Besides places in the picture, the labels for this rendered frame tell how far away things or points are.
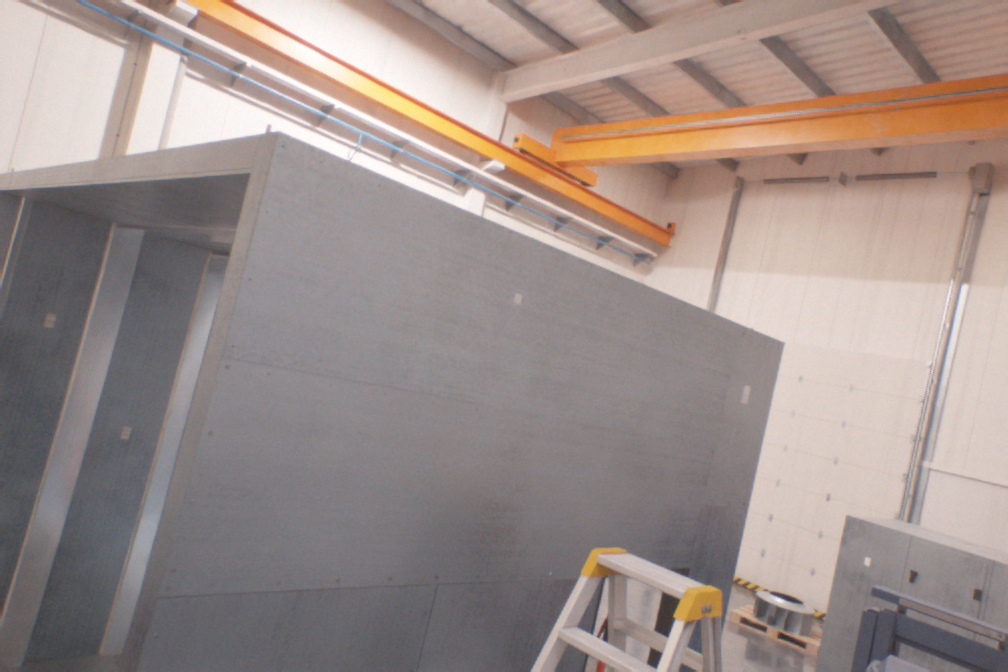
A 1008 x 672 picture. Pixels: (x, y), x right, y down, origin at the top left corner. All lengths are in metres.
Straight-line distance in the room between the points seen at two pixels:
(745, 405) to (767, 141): 7.77
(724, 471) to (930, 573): 5.32
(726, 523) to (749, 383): 0.64
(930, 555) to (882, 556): 0.45
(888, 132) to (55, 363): 8.83
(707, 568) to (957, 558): 5.21
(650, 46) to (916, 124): 3.60
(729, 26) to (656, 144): 2.31
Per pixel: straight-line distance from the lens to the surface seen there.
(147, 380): 5.52
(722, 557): 3.65
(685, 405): 3.13
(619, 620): 2.48
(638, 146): 12.33
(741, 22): 10.54
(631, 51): 11.51
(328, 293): 1.98
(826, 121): 10.73
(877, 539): 8.79
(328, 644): 2.27
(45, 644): 5.91
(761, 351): 3.57
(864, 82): 12.82
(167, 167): 2.61
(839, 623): 8.99
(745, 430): 3.57
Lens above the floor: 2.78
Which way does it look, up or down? 2 degrees up
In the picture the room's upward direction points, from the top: 13 degrees clockwise
